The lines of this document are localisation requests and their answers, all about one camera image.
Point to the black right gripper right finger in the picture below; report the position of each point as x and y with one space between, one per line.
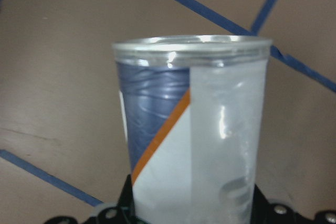
259 207

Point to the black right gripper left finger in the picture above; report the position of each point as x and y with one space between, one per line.
126 208

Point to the clear Wilson tennis ball can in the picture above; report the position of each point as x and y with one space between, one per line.
192 109

